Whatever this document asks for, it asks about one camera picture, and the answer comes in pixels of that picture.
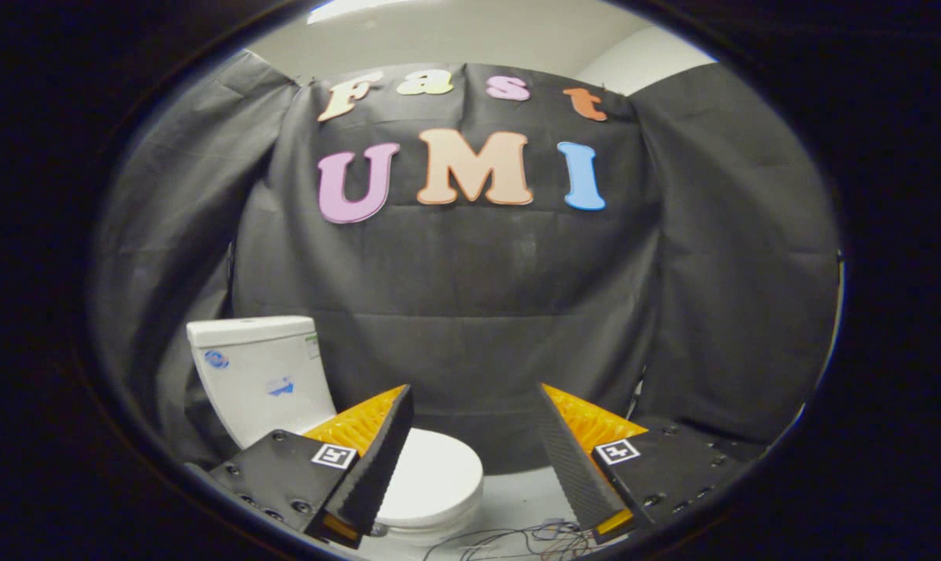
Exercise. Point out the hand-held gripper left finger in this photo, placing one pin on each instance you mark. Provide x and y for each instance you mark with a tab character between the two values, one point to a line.
381	460

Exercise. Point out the white toilet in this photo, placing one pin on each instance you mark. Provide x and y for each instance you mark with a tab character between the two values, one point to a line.
260	374

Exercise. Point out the black backdrop cloth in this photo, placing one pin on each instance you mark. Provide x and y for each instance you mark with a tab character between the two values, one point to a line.
455	296

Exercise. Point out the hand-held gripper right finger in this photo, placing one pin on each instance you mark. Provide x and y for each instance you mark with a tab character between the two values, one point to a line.
568	460

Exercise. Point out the white toilet lid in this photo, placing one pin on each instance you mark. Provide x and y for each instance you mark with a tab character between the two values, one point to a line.
435	471

